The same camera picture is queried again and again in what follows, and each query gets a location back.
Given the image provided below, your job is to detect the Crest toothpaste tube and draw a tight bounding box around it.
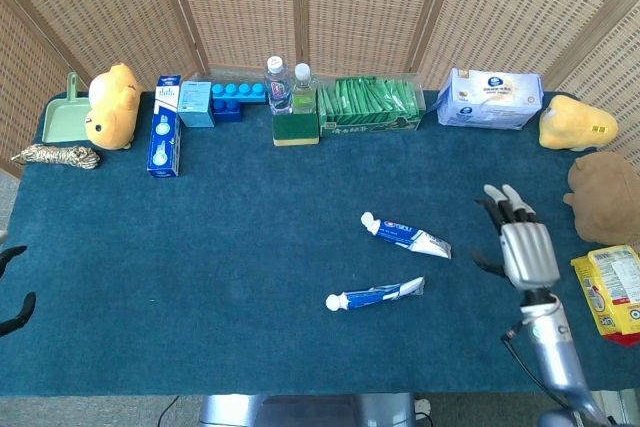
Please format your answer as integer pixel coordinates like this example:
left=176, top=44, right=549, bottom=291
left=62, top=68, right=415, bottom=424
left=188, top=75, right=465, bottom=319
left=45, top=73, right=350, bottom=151
left=325, top=276, right=426, bottom=313
left=360, top=211, right=453, bottom=260

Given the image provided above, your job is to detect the clear bottle purple label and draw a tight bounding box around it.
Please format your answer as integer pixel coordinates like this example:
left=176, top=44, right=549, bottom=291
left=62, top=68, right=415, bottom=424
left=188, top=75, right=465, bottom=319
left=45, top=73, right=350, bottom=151
left=264, top=55, right=294, bottom=116

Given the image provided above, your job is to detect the dark blue toy brick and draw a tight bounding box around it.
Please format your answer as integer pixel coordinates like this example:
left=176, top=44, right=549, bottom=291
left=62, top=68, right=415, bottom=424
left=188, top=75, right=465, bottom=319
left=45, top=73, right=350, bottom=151
left=212, top=99, right=245, bottom=123

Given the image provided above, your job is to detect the woven folding screen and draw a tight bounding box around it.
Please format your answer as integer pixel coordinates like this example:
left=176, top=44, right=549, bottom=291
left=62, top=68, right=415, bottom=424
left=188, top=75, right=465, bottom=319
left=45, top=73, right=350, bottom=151
left=0, top=0, right=640, bottom=178

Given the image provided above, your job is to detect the yellow plush toy with tag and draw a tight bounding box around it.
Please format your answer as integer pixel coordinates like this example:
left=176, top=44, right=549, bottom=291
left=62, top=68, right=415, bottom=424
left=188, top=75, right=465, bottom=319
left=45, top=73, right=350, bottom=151
left=538, top=94, right=619, bottom=152

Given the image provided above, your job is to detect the green drink bottle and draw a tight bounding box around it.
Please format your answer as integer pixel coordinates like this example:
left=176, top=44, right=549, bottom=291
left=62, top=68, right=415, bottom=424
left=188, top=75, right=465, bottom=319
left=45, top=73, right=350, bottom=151
left=291, top=62, right=319, bottom=115

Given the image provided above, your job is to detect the black floor cable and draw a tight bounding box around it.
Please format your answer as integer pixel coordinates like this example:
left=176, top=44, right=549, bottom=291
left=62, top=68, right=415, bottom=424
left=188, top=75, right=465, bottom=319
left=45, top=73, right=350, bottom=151
left=158, top=395, right=180, bottom=427

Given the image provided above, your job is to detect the braided rope bundle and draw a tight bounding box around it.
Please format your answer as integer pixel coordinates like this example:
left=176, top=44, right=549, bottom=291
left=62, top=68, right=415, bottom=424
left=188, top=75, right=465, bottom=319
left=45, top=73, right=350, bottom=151
left=10, top=143, right=101, bottom=171

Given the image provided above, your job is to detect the green yellow sponge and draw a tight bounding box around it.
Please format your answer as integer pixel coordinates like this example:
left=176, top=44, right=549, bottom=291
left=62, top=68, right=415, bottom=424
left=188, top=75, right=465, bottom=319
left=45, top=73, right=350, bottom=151
left=272, top=112, right=321, bottom=147

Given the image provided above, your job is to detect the yellow plush chick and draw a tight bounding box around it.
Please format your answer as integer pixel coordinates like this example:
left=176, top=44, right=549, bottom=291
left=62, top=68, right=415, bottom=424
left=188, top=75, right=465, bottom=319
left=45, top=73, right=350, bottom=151
left=84, top=62, right=142, bottom=151

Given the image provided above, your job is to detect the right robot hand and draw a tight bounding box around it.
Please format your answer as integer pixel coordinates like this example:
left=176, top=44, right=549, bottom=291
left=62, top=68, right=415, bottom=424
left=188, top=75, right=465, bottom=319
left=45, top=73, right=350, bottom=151
left=472, top=184, right=561, bottom=291

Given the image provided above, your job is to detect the brown plush toy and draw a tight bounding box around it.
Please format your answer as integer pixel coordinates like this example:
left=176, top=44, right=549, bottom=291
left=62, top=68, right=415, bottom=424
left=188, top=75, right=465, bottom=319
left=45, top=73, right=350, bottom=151
left=562, top=151, right=640, bottom=243

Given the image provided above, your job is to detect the tissue pack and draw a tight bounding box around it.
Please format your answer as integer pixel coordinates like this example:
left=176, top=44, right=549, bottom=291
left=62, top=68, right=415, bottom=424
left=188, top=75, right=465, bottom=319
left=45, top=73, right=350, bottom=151
left=436, top=67, right=544, bottom=131

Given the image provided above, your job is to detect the long light blue toy brick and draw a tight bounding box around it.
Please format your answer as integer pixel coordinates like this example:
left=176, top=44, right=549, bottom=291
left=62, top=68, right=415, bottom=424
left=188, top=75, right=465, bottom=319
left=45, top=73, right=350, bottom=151
left=210, top=82, right=268, bottom=105

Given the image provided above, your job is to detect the yellow snack bag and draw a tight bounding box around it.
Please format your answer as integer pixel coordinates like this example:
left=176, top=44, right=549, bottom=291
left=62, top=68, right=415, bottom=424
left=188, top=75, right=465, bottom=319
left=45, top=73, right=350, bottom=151
left=570, top=244, right=640, bottom=346

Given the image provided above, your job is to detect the green dustpan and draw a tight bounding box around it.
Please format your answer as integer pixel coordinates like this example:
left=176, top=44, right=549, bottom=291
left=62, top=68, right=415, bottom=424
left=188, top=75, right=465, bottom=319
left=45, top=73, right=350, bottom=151
left=41, top=71, right=94, bottom=144

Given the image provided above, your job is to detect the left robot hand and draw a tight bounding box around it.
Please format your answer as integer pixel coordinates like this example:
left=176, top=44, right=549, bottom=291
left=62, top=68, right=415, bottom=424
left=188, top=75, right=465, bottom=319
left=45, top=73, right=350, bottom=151
left=0, top=229, right=37, bottom=338

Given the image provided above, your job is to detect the blue table cloth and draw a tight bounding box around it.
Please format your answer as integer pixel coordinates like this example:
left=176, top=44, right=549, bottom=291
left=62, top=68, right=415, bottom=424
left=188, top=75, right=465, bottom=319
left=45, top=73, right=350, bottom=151
left=0, top=90, right=640, bottom=398

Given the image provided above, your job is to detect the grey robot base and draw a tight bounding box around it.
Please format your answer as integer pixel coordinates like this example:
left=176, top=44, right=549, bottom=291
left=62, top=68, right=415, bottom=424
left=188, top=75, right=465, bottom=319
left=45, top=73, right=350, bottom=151
left=198, top=393, right=419, bottom=427

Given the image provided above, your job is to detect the green tea bag box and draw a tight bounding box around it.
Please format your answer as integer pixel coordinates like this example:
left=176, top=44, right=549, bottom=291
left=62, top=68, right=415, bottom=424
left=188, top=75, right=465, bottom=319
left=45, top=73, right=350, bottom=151
left=317, top=75, right=427, bottom=137

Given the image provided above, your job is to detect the light blue carton box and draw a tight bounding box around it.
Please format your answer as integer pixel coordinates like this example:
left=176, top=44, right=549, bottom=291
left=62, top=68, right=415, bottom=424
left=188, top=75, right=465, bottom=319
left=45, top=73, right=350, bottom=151
left=177, top=80, right=216, bottom=129

